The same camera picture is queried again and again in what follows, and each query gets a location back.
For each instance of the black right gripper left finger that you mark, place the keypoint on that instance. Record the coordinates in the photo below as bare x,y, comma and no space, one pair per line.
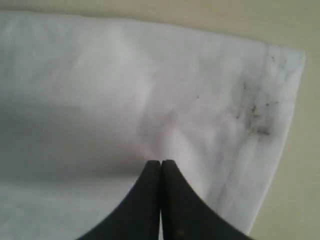
137,217

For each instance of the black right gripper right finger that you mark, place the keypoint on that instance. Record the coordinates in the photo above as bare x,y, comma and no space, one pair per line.
184,215

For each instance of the white t-shirt red lettering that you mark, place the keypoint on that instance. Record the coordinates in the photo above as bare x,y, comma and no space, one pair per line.
85,102

